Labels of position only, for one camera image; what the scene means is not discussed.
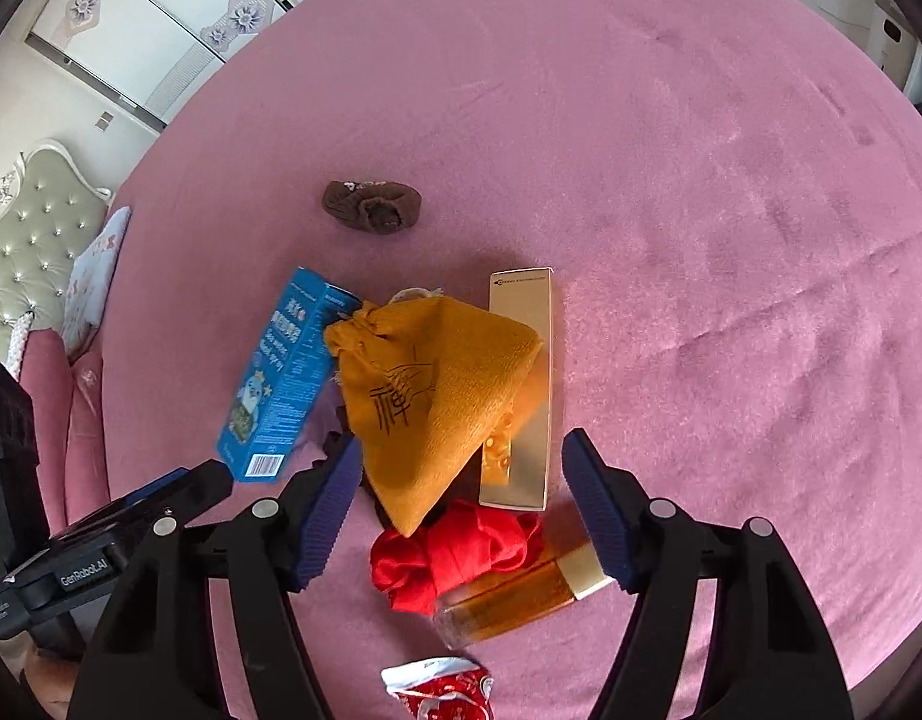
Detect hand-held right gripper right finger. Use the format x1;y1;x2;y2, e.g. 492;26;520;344
561;427;855;720

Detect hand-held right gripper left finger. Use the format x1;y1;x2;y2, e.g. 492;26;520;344
67;435;366;720

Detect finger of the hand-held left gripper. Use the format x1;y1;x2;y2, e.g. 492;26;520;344
116;460;235;531

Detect black cloth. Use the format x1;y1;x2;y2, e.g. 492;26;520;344
322;427;483;533

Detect red cloth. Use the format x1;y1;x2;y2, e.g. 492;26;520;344
369;504;544;616

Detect amber bottle with gold cap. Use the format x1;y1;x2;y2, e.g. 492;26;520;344
433;510;615;650

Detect blue cardboard box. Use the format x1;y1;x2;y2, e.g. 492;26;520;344
218;267;363;482

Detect yellow drawstring pouch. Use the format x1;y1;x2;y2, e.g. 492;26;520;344
323;289;544;539

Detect red and white packet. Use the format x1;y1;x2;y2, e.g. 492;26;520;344
380;656;495;720

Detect gold cardboard box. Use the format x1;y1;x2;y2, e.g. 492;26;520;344
479;268;555;512

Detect brown sock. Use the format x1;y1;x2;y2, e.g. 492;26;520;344
323;180;423;236

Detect pink pillow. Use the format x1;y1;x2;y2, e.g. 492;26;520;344
14;328;106;533

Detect floral pillow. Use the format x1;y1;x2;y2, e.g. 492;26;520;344
59;206;132;365

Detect tufted grey headboard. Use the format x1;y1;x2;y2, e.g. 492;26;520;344
0;139;113;383

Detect pink blanket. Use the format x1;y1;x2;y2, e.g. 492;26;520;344
59;0;922;720

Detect white floral wardrobe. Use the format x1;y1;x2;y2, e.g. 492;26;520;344
26;0;293;132

